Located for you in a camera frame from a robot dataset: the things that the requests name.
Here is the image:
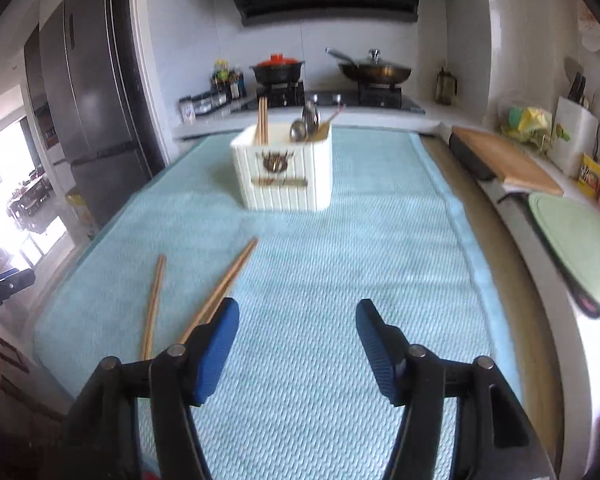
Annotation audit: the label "grey shelf cabinet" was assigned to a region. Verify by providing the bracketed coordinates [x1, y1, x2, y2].
[22, 25, 66, 161]

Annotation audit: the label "row of spice jars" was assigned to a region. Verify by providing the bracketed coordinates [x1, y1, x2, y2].
[178, 91, 228, 123]

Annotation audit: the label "yellow packet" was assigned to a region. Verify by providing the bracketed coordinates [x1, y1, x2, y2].
[577, 154, 600, 197]

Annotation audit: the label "dining table and chairs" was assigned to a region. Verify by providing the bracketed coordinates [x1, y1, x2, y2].
[0, 152, 51, 261]

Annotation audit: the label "grey refrigerator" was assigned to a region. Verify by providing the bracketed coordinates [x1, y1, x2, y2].
[37, 0, 166, 231]

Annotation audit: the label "green cutting board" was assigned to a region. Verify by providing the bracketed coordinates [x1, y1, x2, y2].
[527, 192, 600, 318]

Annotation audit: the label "hanging printed hand towel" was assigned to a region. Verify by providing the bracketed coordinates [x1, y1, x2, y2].
[577, 5, 600, 53]

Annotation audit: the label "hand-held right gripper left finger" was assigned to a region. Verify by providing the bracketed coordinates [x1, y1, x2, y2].
[62, 297, 241, 480]

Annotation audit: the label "yellow green cloth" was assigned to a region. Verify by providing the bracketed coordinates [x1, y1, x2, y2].
[500, 104, 553, 143]

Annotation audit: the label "group of sauce bottles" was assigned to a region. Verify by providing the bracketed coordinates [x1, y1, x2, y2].
[210, 60, 247, 101]

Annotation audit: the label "light blue towel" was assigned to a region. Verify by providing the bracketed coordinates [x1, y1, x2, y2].
[32, 127, 526, 480]

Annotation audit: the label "dark wok with lid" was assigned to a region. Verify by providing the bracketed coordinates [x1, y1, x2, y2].
[325, 47, 413, 86]

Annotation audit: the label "black gas stove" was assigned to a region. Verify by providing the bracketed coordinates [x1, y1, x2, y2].
[230, 82, 426, 115]

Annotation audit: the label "wooden cutting board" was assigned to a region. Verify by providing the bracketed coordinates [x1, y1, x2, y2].
[451, 126, 565, 197]

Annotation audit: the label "dark glass press pot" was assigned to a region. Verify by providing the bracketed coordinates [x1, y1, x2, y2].
[436, 65, 458, 107]

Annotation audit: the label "white knife block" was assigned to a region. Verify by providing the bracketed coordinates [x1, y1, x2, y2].
[550, 72, 598, 178]

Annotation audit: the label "black clay pot red lid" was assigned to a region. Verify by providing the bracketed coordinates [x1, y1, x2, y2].
[250, 52, 306, 86]

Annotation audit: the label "cream ribbed utensil holder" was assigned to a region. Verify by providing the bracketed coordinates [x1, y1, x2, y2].
[230, 122, 332, 212]

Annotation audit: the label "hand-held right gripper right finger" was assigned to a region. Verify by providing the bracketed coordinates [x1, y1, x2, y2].
[356, 299, 556, 480]

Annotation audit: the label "yellow white cardboard box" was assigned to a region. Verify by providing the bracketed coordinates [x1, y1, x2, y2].
[65, 187, 101, 241]

